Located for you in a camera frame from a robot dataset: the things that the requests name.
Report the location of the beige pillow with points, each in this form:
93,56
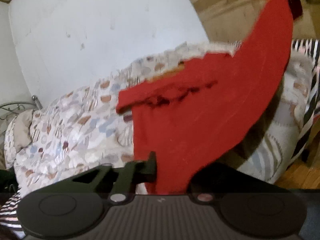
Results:
21,130

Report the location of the plywood wardrobe panel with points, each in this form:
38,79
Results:
227,20

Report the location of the metal bed headboard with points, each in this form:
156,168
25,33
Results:
10,110

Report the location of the black white striped bedsheet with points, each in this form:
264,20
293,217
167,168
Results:
307,92

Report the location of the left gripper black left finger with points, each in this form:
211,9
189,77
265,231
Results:
116,185

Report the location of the red garment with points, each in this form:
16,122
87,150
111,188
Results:
192,117

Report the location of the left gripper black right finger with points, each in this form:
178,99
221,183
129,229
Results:
206,188

